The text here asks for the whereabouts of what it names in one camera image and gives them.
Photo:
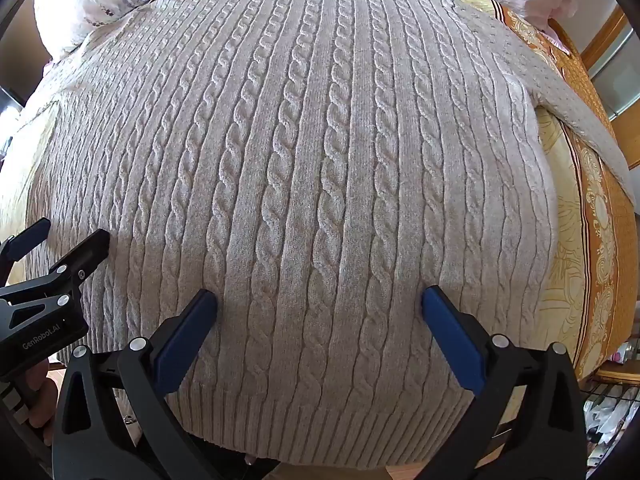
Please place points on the white lavender-print pillow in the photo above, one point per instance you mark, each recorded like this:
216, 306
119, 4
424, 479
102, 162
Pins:
100, 0

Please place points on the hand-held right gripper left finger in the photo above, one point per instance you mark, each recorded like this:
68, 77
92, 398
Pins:
182, 345

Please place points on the wooden stool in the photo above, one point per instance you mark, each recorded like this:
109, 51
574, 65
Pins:
620, 372

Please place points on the person's left hand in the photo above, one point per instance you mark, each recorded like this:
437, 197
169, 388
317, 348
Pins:
42, 400

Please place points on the wooden bed headboard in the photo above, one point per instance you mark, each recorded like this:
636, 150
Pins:
607, 35

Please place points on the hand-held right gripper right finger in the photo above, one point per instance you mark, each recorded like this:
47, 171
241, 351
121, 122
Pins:
452, 340

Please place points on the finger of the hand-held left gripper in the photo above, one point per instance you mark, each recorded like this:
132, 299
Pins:
25, 245
82, 255

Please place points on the yellow patterned bed sheet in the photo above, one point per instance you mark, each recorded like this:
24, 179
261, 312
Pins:
565, 240

